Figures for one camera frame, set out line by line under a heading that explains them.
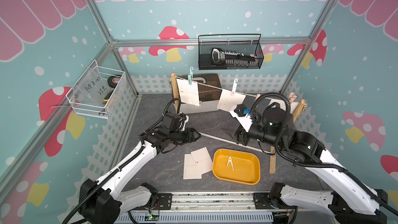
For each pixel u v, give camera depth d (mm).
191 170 852
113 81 805
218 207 738
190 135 679
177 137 646
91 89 671
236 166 843
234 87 613
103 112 656
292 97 536
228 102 677
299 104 562
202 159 886
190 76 627
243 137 481
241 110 448
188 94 701
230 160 868
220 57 887
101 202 379
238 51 920
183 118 658
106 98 654
